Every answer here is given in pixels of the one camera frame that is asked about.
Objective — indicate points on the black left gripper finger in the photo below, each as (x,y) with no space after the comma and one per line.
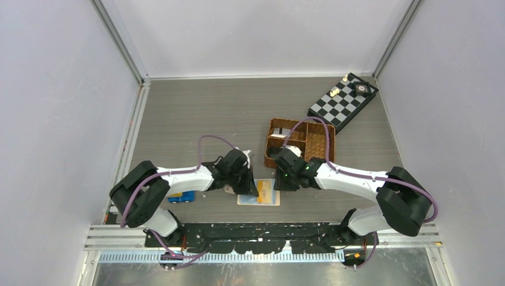
(241,188)
(253,191)

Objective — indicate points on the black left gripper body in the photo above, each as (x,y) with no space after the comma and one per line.
(241,176)

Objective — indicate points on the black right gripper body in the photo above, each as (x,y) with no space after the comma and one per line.
(291,185)

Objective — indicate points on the gold black-striped card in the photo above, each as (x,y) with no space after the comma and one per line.
(265,190)

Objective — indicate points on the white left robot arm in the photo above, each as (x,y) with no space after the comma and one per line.
(138,196)

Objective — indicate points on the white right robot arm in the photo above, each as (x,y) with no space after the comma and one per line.
(400,202)

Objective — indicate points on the woven wicker divided basket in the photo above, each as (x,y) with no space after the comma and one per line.
(309,137)

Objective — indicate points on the blue yellow toy car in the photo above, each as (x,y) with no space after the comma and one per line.
(183,197)

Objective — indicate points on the black white chessboard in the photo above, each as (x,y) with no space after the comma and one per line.
(341,109)

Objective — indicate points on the small black square box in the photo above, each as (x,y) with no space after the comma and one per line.
(362,89)

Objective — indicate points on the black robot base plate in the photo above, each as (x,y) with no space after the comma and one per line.
(260,238)

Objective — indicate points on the aluminium frame rail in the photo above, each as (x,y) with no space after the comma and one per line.
(111,19)

